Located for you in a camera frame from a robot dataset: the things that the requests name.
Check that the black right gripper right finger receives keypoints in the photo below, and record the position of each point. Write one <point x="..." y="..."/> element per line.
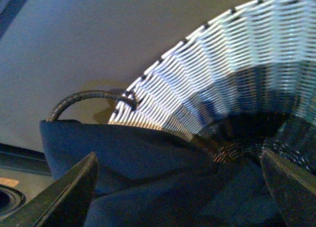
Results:
<point x="293" y="189"/>

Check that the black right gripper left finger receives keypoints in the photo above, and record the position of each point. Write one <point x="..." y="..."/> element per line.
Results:
<point x="64" y="203"/>

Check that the dark navy blue garment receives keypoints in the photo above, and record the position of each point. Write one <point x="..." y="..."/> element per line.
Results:
<point x="150" y="178"/>

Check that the grey front-load washing machine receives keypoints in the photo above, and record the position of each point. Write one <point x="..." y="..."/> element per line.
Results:
<point x="24" y="174"/>

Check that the orange warning sticker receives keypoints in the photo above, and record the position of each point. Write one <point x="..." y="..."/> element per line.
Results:
<point x="8" y="182"/>

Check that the white woven laundry basket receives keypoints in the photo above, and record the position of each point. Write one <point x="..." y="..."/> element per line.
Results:
<point x="243" y="82"/>

